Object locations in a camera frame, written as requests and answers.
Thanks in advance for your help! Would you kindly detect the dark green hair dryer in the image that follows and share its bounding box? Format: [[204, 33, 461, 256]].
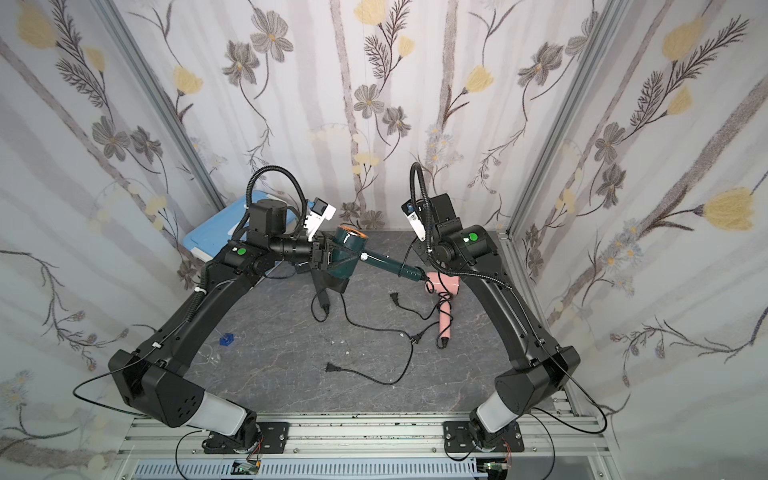
[[328, 225, 439, 292]]

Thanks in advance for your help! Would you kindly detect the black hair dryer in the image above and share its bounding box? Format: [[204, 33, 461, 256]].
[[308, 269, 417, 388]]

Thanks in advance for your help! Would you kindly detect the pink hair dryer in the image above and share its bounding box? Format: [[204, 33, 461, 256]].
[[426, 272, 460, 349]]

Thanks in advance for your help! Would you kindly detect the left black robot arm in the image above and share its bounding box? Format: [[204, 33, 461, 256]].
[[108, 166, 335, 453]]

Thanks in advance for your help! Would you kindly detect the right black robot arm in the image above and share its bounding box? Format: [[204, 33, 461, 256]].
[[409, 162, 580, 449]]

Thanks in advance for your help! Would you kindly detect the blue lidded storage box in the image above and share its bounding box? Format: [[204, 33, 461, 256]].
[[181, 190, 271, 263]]

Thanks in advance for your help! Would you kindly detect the small blue object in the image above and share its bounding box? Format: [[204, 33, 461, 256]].
[[219, 333, 235, 346]]

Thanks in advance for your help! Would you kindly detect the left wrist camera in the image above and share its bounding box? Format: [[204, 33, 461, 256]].
[[303, 197, 336, 241]]

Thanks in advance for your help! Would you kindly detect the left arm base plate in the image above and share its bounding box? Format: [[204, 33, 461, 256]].
[[201, 422, 290, 454]]

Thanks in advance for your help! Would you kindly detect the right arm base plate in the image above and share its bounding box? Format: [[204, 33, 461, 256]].
[[442, 421, 525, 454]]

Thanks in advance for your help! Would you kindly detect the aluminium mounting rail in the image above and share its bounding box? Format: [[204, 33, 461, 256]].
[[107, 413, 620, 479]]

